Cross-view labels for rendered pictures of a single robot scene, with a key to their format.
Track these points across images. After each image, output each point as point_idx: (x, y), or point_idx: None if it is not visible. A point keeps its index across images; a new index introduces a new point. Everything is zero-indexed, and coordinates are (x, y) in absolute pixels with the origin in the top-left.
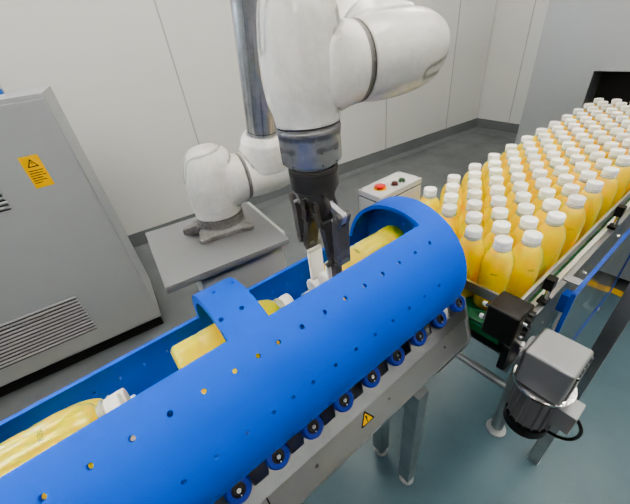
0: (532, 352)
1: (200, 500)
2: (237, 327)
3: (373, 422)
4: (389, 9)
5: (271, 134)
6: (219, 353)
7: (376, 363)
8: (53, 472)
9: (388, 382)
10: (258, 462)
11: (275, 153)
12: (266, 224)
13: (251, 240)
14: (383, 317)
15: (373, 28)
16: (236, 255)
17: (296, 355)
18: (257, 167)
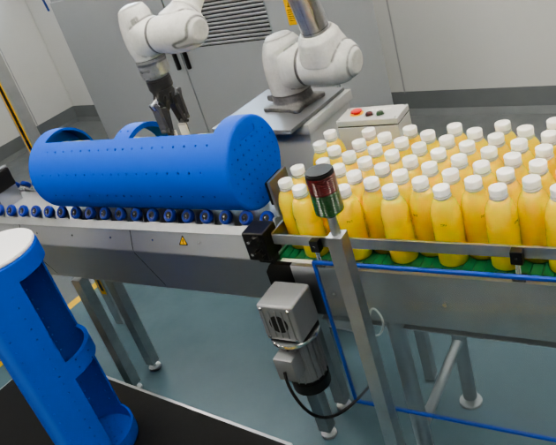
0: (273, 283)
1: (89, 188)
2: (119, 136)
3: (187, 248)
4: (161, 15)
5: (309, 35)
6: (108, 141)
7: (164, 194)
8: (67, 147)
9: (199, 230)
10: (110, 195)
11: (309, 52)
12: (307, 113)
13: (279, 121)
14: (161, 168)
15: (148, 26)
16: None
17: (123, 158)
18: (300, 61)
